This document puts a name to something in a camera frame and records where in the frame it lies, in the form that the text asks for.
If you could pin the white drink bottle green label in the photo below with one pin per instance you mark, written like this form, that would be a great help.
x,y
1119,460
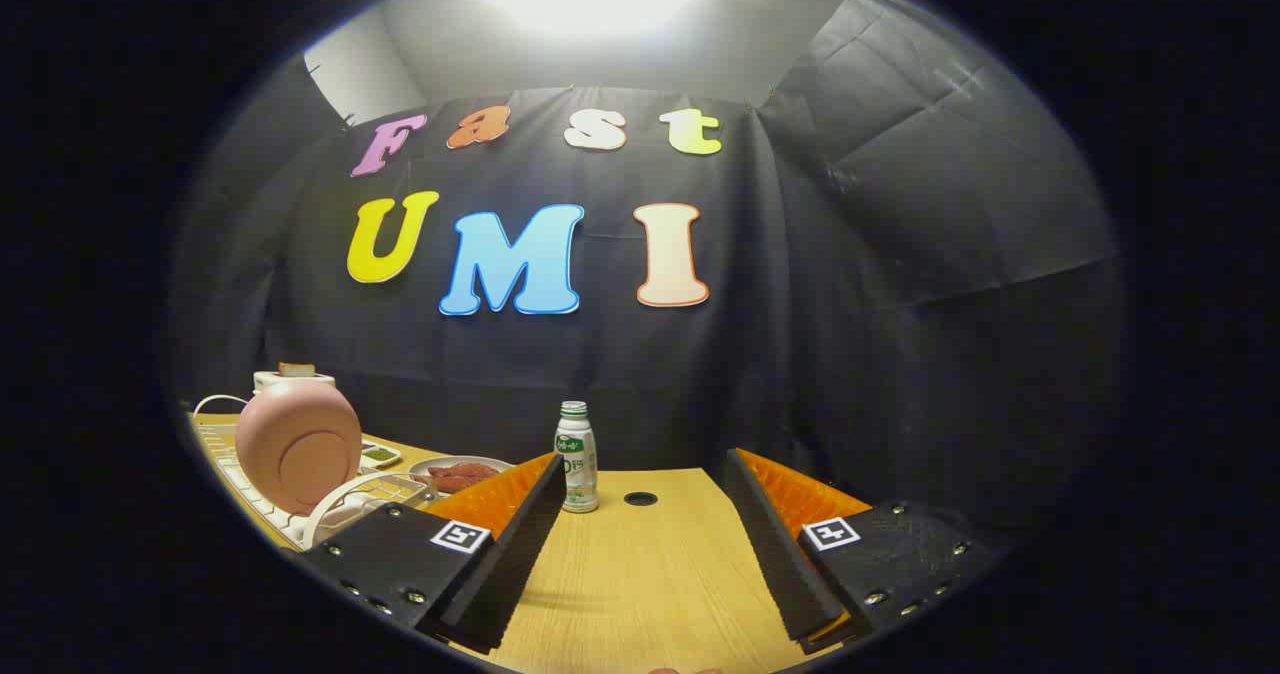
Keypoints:
x,y
577,459

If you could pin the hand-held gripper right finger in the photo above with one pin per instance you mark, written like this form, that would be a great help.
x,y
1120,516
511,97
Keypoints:
x,y
775,554

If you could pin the red meat piece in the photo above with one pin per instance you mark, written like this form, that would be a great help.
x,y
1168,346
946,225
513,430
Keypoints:
x,y
478,469
460,481

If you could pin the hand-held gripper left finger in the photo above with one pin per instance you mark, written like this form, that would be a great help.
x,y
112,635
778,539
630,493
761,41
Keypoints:
x,y
520,554

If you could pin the beige round plate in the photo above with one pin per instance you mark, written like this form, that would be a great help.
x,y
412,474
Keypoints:
x,y
425,471

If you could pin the bread slice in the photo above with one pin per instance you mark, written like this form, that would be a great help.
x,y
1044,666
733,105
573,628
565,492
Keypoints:
x,y
296,369

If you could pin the white toaster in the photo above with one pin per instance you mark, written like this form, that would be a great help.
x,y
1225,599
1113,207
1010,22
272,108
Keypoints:
x,y
265,382

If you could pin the pink plate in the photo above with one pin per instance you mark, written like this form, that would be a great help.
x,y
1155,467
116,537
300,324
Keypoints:
x,y
300,444

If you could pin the white divided dish of beans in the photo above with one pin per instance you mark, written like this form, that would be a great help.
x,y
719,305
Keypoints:
x,y
378,454

